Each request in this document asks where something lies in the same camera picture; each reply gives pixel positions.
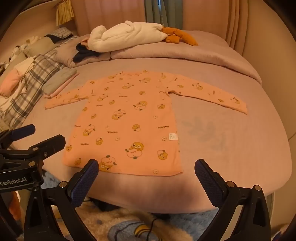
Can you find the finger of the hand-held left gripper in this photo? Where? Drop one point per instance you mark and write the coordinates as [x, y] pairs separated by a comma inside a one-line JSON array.
[[23, 131], [50, 143]]

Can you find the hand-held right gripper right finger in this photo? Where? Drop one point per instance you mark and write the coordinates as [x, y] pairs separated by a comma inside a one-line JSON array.
[[208, 183]]

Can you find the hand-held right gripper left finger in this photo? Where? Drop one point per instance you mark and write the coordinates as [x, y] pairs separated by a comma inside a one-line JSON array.
[[84, 183]]

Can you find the orange printed shirt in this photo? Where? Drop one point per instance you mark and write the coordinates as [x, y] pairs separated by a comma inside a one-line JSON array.
[[129, 115]]

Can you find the pink bed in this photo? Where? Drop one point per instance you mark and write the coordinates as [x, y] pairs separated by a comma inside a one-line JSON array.
[[219, 150]]

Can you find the pink and white pillow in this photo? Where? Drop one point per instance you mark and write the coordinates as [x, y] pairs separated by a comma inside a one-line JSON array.
[[9, 83]]

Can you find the pink folded cloth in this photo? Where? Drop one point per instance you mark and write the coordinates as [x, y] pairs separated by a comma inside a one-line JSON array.
[[62, 90]]

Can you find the grey folded cloth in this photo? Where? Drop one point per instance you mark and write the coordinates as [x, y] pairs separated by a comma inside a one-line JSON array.
[[61, 80]]

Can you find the beige pillow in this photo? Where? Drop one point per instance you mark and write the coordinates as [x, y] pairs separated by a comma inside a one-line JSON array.
[[39, 46]]

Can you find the dark clothing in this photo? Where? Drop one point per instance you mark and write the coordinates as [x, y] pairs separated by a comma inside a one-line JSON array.
[[83, 55]]

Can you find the dark plaid folded cloth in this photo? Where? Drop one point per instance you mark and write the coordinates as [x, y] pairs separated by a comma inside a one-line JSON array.
[[60, 33]]

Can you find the pink curtain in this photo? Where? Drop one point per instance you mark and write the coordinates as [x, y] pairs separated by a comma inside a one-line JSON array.
[[235, 23], [111, 11]]

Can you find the teal curtain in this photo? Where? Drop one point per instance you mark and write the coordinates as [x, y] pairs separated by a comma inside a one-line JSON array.
[[161, 11]]

